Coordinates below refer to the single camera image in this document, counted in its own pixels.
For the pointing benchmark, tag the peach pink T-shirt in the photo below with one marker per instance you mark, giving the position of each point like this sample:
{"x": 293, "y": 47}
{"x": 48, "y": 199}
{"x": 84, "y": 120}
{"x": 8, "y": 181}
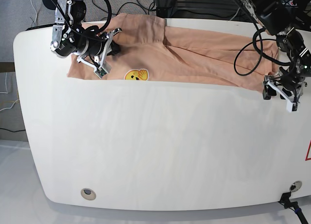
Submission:
{"x": 153, "y": 51}

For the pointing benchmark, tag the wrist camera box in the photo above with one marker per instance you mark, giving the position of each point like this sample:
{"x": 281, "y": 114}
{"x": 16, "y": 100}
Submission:
{"x": 102, "y": 70}
{"x": 292, "y": 106}

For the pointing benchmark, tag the black aluminium frame post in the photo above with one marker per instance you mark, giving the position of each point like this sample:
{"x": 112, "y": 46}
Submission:
{"x": 165, "y": 8}

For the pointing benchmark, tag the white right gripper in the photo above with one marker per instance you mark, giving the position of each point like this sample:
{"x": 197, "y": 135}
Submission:
{"x": 98, "y": 50}

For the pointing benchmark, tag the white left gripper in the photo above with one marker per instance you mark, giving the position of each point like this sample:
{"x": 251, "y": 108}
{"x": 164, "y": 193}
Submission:
{"x": 284, "y": 90}

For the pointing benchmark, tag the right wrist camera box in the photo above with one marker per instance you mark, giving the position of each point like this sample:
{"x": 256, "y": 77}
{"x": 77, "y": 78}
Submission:
{"x": 102, "y": 70}

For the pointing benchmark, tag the black flat bar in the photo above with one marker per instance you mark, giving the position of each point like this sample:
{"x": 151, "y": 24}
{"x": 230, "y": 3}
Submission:
{"x": 39, "y": 27}

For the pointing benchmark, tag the left table cable grommet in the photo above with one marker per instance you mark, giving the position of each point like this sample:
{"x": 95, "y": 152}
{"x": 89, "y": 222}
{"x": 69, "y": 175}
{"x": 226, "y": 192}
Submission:
{"x": 88, "y": 194}

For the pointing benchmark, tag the table cable grommet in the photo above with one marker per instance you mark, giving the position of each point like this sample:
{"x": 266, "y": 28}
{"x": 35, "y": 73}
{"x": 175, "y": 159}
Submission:
{"x": 295, "y": 186}
{"x": 88, "y": 194}

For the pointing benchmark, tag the right table cable grommet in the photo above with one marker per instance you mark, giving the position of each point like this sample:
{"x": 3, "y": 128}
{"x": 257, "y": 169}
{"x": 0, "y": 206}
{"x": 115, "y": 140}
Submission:
{"x": 295, "y": 186}

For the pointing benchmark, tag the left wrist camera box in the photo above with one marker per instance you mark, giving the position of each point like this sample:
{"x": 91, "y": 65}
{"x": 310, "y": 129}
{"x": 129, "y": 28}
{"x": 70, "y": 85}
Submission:
{"x": 292, "y": 106}

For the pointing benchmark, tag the black clamp mount with cable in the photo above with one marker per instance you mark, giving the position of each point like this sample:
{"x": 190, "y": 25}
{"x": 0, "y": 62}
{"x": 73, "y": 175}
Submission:
{"x": 287, "y": 204}

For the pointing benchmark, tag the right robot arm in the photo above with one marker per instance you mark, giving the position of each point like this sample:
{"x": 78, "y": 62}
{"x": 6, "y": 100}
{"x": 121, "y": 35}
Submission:
{"x": 69, "y": 36}

